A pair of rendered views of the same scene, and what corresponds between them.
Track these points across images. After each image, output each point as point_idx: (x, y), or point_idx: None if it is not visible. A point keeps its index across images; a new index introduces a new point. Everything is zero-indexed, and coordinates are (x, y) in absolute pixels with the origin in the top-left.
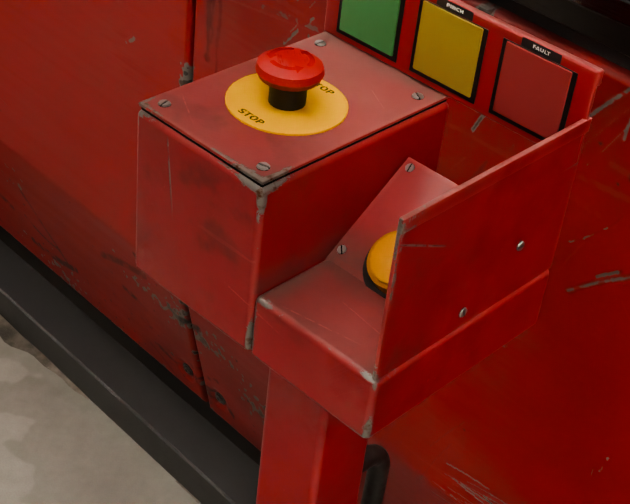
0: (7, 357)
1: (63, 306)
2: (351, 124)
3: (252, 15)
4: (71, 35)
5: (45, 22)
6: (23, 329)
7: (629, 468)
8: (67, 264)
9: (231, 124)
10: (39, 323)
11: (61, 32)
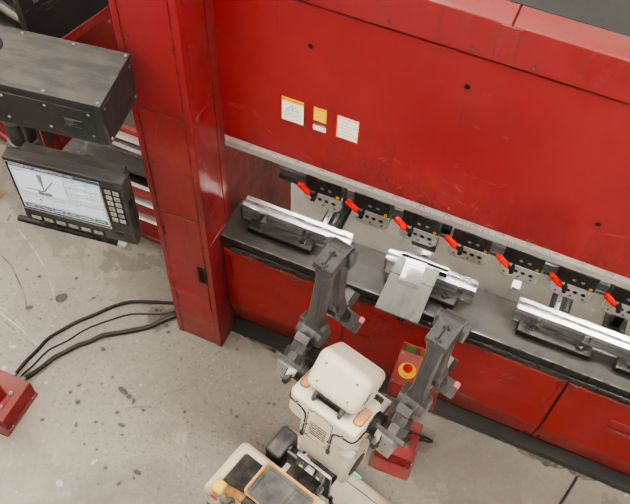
0: (278, 357)
1: (286, 339)
2: (417, 371)
3: (362, 316)
4: (304, 309)
5: (294, 306)
6: (278, 348)
7: (453, 374)
8: (292, 335)
9: (403, 379)
10: (284, 347)
11: (300, 308)
